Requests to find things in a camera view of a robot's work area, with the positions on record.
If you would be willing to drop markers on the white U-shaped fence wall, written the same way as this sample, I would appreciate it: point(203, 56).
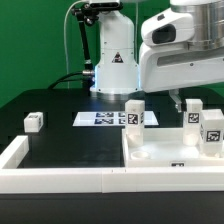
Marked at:
point(14, 180)

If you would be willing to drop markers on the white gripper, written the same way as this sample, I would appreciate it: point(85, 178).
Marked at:
point(182, 48)

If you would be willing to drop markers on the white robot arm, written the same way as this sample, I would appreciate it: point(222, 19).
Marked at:
point(117, 71)

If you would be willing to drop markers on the white square tabletop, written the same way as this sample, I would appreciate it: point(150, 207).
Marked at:
point(163, 147)

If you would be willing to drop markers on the white marker sheet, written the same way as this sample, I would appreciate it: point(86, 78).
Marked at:
point(115, 118)

